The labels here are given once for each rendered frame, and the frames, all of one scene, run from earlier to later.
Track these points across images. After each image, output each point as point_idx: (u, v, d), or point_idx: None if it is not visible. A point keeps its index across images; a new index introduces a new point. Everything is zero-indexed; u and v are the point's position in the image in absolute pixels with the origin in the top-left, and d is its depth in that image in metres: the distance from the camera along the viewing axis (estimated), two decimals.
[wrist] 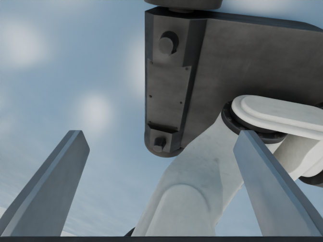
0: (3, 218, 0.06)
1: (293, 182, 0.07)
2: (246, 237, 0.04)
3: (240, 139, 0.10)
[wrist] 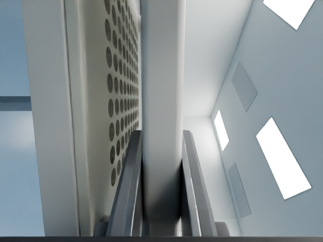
0: (116, 218, 0.06)
1: (200, 182, 0.07)
2: (246, 237, 0.04)
3: None
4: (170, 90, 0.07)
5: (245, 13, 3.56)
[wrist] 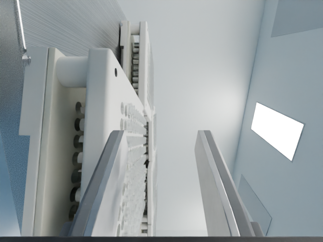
0: (79, 218, 0.06)
1: (229, 182, 0.07)
2: (246, 237, 0.04)
3: (197, 139, 0.10)
4: None
5: (237, 133, 4.02)
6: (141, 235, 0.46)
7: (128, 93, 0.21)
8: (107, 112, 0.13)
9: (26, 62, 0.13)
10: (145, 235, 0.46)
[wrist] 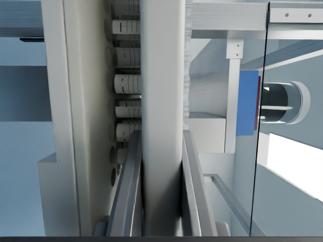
0: (116, 218, 0.06)
1: (200, 182, 0.07)
2: (246, 237, 0.04)
3: None
4: None
5: None
6: None
7: None
8: None
9: None
10: None
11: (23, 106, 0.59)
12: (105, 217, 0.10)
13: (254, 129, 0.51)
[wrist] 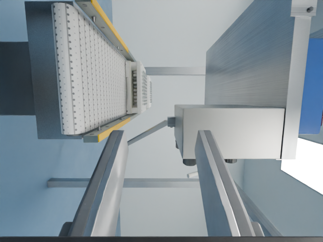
0: (79, 218, 0.06)
1: (230, 182, 0.07)
2: (246, 237, 0.04)
3: (197, 139, 0.10)
4: None
5: None
6: None
7: (142, 67, 0.83)
8: (140, 72, 0.76)
9: (125, 64, 0.75)
10: None
11: (2, 95, 0.46)
12: (132, 107, 0.80)
13: (320, 126, 0.35)
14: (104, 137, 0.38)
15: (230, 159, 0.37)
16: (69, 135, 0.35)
